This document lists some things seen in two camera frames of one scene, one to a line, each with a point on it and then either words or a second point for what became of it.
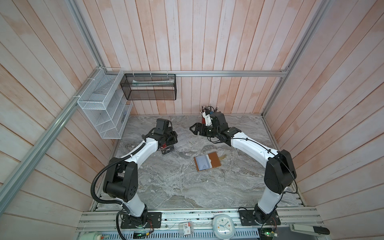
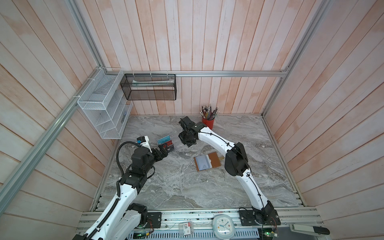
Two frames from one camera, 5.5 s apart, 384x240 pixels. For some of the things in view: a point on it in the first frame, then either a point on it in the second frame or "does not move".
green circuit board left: [139, 234] does not move
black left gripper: [174, 140] → [160, 157]
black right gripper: [198, 125] → [180, 135]
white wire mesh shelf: [101, 100] does not move
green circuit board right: [267, 233] does not move
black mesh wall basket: [149, 86] does not move
